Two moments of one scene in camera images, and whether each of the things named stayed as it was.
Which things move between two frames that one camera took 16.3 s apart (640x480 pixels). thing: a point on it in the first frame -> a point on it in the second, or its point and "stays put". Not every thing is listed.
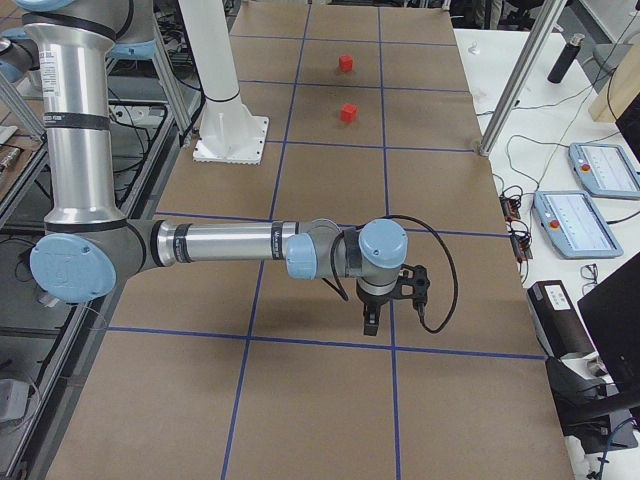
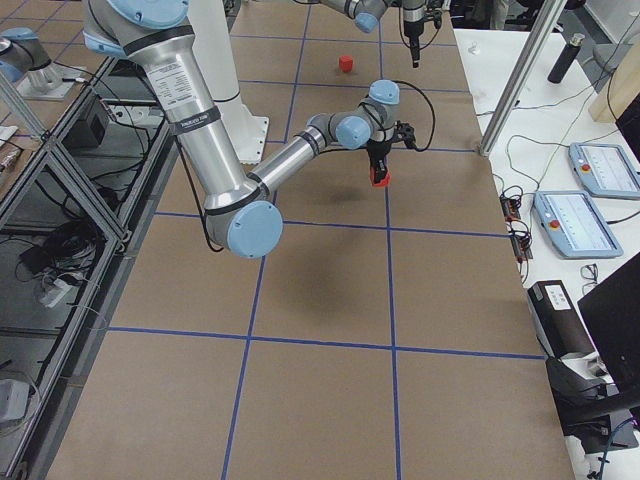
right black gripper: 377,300 -> 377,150
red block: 346,62 stays put
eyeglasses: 589,271 stays put
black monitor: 611,311 stays put
